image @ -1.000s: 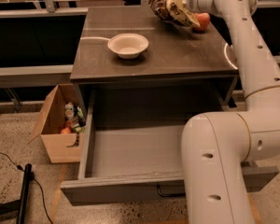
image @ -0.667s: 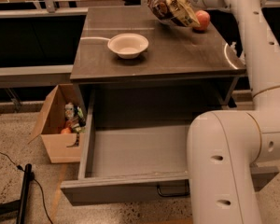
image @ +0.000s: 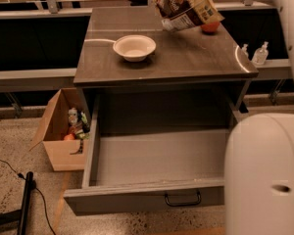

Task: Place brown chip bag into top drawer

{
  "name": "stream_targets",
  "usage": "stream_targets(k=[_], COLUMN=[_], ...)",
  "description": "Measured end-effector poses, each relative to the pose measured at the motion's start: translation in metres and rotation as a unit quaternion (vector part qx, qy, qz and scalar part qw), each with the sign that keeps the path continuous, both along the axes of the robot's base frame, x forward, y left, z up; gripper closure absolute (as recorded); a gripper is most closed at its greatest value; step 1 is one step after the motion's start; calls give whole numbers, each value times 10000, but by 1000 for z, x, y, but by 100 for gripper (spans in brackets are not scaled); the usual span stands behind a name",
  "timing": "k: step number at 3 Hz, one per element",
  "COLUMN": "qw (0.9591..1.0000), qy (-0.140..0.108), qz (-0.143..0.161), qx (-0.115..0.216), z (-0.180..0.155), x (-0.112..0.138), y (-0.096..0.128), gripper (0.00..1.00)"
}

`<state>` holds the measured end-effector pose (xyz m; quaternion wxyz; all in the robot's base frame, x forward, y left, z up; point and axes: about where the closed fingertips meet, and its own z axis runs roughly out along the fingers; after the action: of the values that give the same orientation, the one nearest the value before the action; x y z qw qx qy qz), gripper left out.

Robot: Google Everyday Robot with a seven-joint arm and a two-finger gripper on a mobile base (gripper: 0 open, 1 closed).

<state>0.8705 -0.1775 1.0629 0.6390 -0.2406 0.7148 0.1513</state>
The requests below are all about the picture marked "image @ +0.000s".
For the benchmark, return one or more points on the brown chip bag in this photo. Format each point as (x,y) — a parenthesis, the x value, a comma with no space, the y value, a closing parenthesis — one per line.
(179,15)

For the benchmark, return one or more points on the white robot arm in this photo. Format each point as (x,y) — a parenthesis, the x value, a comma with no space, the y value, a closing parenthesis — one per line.
(259,163)

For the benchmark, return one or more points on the open grey top drawer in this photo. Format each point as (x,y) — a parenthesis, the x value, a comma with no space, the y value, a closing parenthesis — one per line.
(141,149)

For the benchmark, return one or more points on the red apple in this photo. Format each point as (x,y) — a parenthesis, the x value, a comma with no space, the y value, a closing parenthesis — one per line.
(210,28)

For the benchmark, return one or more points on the small clear pump bottle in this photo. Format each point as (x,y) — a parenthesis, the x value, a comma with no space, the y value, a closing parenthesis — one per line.
(245,51)

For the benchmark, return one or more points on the clear sanitizer pump bottle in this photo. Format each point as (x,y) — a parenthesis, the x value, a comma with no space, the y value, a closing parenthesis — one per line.
(261,54)

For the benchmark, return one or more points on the white paper bowl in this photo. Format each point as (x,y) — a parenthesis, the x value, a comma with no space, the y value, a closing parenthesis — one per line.
(134,48)

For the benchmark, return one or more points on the white packaged item in box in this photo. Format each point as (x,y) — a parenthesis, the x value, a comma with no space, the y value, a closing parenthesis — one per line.
(72,116)

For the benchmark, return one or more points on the small orange fruit in box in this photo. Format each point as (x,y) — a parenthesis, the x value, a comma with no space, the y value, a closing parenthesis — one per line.
(69,137)

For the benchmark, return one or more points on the open cardboard box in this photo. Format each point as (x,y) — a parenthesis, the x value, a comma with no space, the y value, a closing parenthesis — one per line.
(64,155)

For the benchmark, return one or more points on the black stand leg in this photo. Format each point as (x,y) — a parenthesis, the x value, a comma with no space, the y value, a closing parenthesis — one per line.
(20,216)

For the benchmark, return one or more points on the black drawer handle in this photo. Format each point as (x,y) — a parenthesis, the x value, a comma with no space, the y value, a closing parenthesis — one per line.
(183,200)

